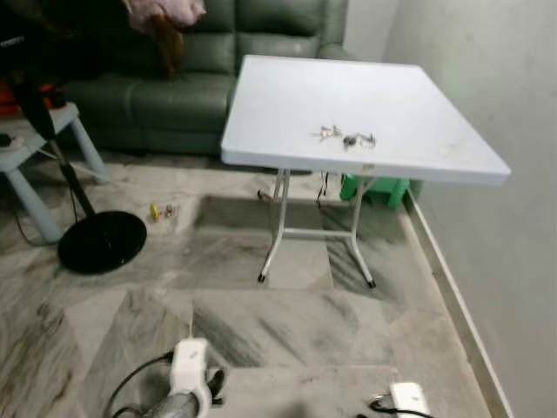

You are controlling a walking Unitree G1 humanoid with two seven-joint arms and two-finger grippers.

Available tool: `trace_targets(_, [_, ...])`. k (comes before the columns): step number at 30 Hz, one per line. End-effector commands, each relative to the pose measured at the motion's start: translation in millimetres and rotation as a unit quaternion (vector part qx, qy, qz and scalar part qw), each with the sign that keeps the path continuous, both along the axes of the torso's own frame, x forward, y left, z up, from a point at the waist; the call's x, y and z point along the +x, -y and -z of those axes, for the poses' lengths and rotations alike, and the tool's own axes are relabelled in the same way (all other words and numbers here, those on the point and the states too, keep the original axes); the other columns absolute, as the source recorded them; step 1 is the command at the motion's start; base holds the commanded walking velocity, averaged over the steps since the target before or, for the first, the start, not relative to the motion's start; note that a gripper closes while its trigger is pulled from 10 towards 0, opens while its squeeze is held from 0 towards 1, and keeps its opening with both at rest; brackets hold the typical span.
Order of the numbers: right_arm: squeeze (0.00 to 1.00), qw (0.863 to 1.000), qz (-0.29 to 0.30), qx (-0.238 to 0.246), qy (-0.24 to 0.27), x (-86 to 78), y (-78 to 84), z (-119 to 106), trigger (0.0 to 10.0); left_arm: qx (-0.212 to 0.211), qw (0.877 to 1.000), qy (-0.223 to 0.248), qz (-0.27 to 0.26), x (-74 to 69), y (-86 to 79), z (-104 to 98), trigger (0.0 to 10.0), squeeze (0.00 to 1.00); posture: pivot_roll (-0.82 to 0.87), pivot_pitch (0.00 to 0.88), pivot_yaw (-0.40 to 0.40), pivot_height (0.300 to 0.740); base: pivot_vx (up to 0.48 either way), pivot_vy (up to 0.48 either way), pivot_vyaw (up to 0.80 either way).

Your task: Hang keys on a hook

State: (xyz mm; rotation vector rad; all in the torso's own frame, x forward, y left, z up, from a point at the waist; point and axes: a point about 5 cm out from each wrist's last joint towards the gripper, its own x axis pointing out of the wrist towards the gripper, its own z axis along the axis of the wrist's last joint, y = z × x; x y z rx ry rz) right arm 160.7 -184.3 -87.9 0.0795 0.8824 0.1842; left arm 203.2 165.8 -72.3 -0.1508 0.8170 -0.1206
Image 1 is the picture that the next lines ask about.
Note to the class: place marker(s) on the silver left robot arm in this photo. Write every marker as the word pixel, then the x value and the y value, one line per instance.
pixel 174 407

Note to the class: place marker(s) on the black standing fan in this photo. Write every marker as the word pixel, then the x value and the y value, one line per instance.
pixel 103 242

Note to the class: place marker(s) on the small yellow toy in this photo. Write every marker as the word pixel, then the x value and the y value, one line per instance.
pixel 156 212

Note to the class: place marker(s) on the white skirting board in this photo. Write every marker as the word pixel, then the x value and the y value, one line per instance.
pixel 452 305

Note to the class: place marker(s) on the green plastic box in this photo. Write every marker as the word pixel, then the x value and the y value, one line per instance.
pixel 387 190

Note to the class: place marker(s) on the grey plastic stool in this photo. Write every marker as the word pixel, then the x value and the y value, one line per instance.
pixel 26 196

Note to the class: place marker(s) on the silver key bunch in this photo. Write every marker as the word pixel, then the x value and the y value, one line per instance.
pixel 328 133

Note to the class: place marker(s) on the dark green leather sofa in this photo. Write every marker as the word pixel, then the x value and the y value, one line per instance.
pixel 174 104

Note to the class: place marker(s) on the white folding table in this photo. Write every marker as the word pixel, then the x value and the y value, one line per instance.
pixel 348 100

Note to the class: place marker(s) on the orange red item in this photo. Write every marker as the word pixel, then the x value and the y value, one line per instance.
pixel 56 96

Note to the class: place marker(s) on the brown hanging cloth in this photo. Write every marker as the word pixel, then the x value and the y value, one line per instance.
pixel 169 48

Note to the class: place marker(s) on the pink cloth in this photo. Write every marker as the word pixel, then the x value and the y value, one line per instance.
pixel 165 10

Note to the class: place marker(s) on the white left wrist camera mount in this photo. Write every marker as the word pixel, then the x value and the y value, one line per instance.
pixel 189 370

